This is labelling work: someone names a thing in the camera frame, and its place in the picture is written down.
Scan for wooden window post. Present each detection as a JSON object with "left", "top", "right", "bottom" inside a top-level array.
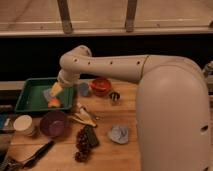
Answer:
[
  {"left": 57, "top": 0, "right": 73, "bottom": 34},
  {"left": 124, "top": 0, "right": 137, "bottom": 32}
]

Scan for purple bowl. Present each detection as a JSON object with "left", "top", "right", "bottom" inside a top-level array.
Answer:
[{"left": 39, "top": 110, "right": 69, "bottom": 138}]

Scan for white stacked plates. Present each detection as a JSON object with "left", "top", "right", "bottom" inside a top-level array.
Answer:
[{"left": 13, "top": 115, "right": 36, "bottom": 136}]

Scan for wooden window post right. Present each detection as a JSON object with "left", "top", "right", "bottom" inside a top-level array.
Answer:
[{"left": 124, "top": 0, "right": 137, "bottom": 32}]

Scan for blue cup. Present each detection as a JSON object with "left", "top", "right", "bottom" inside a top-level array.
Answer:
[{"left": 78, "top": 82, "right": 89, "bottom": 97}]

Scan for small metal cup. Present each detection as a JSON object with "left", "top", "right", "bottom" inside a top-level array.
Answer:
[{"left": 109, "top": 91, "right": 120, "bottom": 105}]

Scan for blue sponge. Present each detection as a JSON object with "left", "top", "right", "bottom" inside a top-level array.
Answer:
[{"left": 43, "top": 89, "right": 52, "bottom": 102}]

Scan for purple grapes bunch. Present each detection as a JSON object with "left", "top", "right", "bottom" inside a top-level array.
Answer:
[{"left": 75, "top": 129, "right": 91, "bottom": 162}]

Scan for orange bowl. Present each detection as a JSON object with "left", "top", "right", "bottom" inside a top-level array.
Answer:
[{"left": 90, "top": 78, "right": 111, "bottom": 97}]

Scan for green plastic tray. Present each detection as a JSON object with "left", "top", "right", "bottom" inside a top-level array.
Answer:
[{"left": 14, "top": 77, "right": 74, "bottom": 116}]

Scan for wooden window post left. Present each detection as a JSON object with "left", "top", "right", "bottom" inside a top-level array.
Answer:
[{"left": 57, "top": 0, "right": 73, "bottom": 34}]

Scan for crumpled blue cloth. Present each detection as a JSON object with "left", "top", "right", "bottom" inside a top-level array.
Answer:
[{"left": 107, "top": 125, "right": 129, "bottom": 144}]

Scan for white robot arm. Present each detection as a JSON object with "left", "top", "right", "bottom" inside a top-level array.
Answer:
[{"left": 51, "top": 45, "right": 211, "bottom": 171}]

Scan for blue box at left edge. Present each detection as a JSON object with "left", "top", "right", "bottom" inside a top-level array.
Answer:
[{"left": 0, "top": 115, "right": 13, "bottom": 131}]

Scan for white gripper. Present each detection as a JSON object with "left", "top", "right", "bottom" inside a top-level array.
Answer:
[{"left": 50, "top": 69, "right": 80, "bottom": 97}]

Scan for black handled spatula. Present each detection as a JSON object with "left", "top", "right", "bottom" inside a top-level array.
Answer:
[{"left": 4, "top": 140, "right": 55, "bottom": 171}]

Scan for red yellow apple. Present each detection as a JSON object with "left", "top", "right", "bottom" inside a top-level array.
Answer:
[{"left": 48, "top": 98, "right": 62, "bottom": 108}]

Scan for dark green sponge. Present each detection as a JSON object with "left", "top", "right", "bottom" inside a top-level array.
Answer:
[{"left": 84, "top": 125, "right": 99, "bottom": 148}]

